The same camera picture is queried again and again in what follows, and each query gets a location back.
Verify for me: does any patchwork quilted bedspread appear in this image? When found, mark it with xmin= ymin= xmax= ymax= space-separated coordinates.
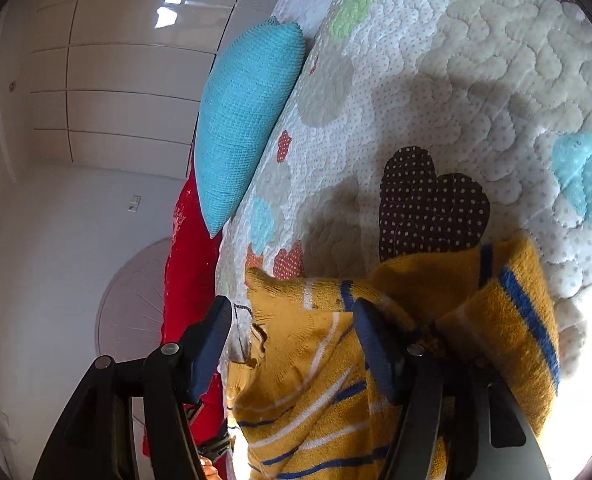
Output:
xmin=215 ymin=0 xmax=592 ymax=411

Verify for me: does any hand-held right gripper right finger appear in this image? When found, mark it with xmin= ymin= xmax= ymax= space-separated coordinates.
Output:
xmin=352 ymin=299 xmax=546 ymax=480

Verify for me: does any round white headboard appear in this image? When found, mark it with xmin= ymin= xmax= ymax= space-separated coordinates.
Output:
xmin=95 ymin=237 xmax=177 ymax=361

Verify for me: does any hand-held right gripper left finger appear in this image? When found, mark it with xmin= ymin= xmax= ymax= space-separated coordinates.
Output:
xmin=33 ymin=296 xmax=234 ymax=480

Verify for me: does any red blanket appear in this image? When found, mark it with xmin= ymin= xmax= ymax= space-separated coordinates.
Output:
xmin=141 ymin=175 xmax=237 ymax=480

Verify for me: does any teal knit pillow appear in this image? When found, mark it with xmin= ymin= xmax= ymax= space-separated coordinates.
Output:
xmin=194 ymin=16 xmax=307 ymax=239

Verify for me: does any yellow striped knit sweater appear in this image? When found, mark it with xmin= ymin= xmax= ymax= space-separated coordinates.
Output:
xmin=225 ymin=232 xmax=561 ymax=480

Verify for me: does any glossy white wardrobe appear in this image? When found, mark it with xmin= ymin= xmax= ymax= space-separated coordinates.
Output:
xmin=0 ymin=0 xmax=297 ymax=181

